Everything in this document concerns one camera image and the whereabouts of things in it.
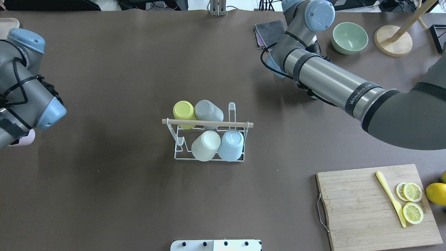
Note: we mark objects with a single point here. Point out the pink cup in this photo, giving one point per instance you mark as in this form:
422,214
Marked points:
26,140

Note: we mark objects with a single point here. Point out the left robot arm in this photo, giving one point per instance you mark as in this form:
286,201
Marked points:
27,100

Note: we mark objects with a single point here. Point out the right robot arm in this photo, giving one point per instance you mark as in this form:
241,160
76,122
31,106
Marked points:
412,120

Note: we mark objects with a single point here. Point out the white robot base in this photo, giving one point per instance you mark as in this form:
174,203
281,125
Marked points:
217,245

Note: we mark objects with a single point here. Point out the grey cup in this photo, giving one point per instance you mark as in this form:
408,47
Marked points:
205,110

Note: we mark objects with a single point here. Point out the light blue cup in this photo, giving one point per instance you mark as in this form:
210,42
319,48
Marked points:
231,146

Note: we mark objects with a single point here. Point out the white cup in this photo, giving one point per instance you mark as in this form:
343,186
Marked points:
206,145

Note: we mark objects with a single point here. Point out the yellow cup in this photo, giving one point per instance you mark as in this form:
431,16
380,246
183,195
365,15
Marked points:
183,110

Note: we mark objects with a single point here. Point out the grey folded cloth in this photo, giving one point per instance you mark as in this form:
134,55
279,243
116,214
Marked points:
268,33

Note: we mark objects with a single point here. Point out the green bowl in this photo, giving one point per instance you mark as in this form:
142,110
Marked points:
349,38

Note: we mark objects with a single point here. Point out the wooden cutting board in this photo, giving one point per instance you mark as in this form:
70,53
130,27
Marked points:
360,216

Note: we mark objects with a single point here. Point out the wooden mug tree stand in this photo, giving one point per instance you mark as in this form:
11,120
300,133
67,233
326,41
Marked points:
396,41

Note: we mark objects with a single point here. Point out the upper lemon slice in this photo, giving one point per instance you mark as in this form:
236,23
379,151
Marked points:
408,192

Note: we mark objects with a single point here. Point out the lemon slice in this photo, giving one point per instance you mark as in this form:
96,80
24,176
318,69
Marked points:
408,192
413,213

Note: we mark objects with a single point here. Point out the yellow plastic knife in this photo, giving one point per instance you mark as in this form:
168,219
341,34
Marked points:
397,206

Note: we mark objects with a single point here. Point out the lower lemon slice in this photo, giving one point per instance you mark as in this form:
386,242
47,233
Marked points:
413,213

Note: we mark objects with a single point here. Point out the yellow lemon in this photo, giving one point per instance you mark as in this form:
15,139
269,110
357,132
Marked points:
436,193
443,178

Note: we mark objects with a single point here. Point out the beige tray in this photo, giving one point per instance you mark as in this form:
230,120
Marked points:
6,24

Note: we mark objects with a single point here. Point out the white wire cup holder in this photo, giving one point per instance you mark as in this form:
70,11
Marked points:
184,132

